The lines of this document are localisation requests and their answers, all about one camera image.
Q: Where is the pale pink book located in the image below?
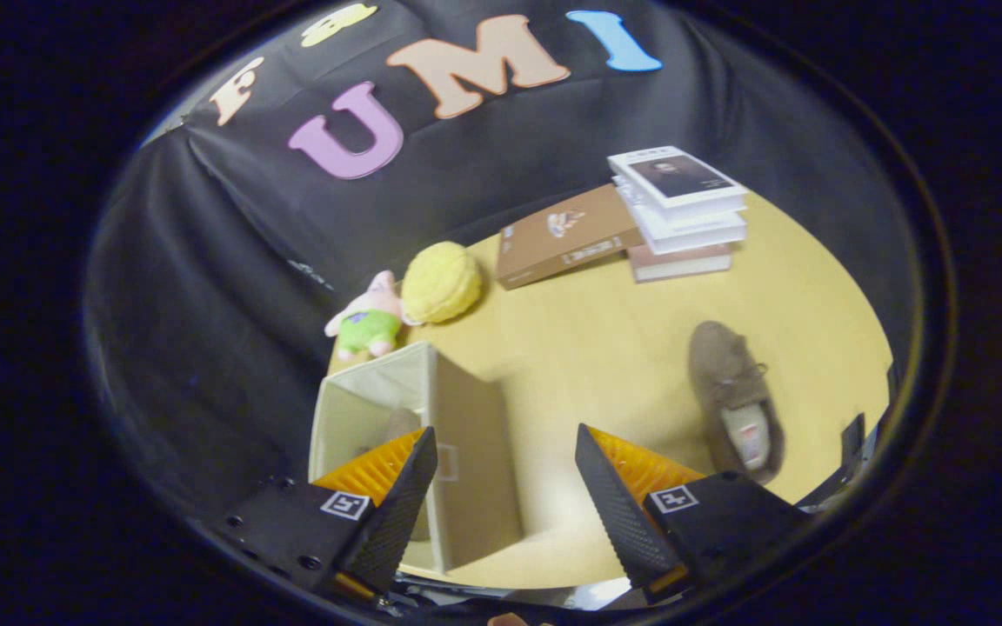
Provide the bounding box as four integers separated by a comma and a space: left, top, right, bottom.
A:
629, 243, 733, 283

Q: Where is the white book with portrait cover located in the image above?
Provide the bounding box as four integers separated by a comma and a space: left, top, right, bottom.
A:
607, 146, 749, 215

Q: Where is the brown book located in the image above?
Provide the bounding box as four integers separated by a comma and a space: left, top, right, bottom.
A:
496, 183, 645, 290

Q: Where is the yellow plush ball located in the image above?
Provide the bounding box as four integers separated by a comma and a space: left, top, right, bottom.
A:
402, 242, 484, 325

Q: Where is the pink and green plush toy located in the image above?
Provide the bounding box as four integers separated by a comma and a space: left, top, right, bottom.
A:
324, 270, 420, 362

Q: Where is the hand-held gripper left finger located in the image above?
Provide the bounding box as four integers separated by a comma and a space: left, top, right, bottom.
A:
221, 426, 440, 603

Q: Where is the dark device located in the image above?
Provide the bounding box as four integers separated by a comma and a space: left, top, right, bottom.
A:
797, 413, 869, 514

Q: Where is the beige fabric storage box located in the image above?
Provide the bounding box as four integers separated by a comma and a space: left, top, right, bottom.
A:
308, 341, 524, 575

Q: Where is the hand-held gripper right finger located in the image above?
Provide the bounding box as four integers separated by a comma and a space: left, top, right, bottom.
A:
575, 423, 812, 606

